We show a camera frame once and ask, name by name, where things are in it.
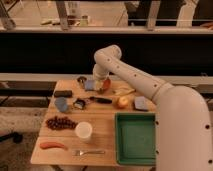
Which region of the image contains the black binder clip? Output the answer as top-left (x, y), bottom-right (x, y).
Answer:
top-left (73, 98), bottom-right (86, 110)

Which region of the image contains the yellow apple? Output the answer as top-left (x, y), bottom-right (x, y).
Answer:
top-left (116, 96), bottom-right (129, 108)

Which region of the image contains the wooden table board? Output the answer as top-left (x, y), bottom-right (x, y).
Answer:
top-left (30, 79), bottom-right (162, 167)

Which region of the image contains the black rectangular block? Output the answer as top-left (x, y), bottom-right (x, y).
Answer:
top-left (54, 90), bottom-right (73, 98)

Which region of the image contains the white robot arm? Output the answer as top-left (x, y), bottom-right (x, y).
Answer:
top-left (93, 45), bottom-right (213, 171)

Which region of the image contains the small metal cup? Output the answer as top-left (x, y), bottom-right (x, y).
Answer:
top-left (77, 76), bottom-right (87, 87)

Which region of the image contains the silver fork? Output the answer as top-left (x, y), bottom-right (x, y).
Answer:
top-left (73, 150), bottom-right (105, 156)

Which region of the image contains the yellow banana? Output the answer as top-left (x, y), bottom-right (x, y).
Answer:
top-left (113, 87), bottom-right (134, 96)

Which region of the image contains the green plastic tray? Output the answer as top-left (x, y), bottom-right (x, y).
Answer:
top-left (115, 113), bottom-right (156, 166)

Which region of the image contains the black handled tool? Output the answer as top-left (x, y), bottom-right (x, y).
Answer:
top-left (89, 96), bottom-right (112, 104)

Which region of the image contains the white paper cup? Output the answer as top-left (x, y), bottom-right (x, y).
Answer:
top-left (75, 122), bottom-right (93, 142)

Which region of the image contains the red grape bunch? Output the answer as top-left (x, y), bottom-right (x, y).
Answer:
top-left (46, 116), bottom-right (77, 130)

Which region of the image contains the blue sponge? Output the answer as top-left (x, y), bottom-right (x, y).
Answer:
top-left (84, 80), bottom-right (95, 91)

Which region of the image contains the red bowl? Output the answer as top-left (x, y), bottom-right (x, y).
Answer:
top-left (98, 78), bottom-right (111, 93)

